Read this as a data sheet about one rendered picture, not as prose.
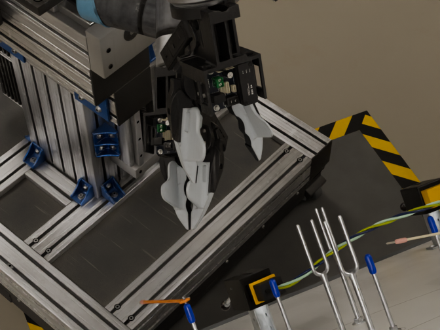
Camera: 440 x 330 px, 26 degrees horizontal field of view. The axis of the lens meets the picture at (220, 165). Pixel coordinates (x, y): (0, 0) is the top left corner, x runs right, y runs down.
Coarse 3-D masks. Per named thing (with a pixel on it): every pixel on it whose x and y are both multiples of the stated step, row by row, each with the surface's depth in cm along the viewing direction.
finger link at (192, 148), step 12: (192, 108) 107; (192, 120) 107; (192, 132) 107; (180, 144) 108; (192, 144) 107; (204, 144) 105; (180, 156) 109; (192, 156) 107; (204, 156) 105; (192, 168) 110; (192, 180) 111
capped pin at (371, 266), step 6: (366, 258) 100; (372, 258) 100; (372, 264) 99; (372, 270) 99; (378, 282) 100; (378, 288) 100; (378, 294) 100; (384, 300) 100; (384, 306) 100; (390, 318) 100; (390, 324) 100
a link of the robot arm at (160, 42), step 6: (162, 36) 127; (168, 36) 126; (156, 42) 128; (162, 42) 126; (156, 48) 128; (156, 54) 128; (156, 60) 128; (162, 60) 126; (156, 66) 128; (162, 66) 127
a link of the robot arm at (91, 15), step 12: (84, 0) 140; (96, 0) 139; (108, 0) 139; (120, 0) 138; (132, 0) 138; (144, 0) 138; (84, 12) 141; (96, 12) 140; (108, 12) 139; (120, 12) 139; (132, 12) 138; (108, 24) 141; (120, 24) 140; (132, 24) 139
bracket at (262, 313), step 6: (264, 306) 118; (252, 312) 117; (258, 312) 118; (264, 312) 118; (252, 318) 118; (258, 318) 116; (264, 318) 118; (270, 318) 117; (258, 324) 116; (264, 324) 118; (270, 324) 117
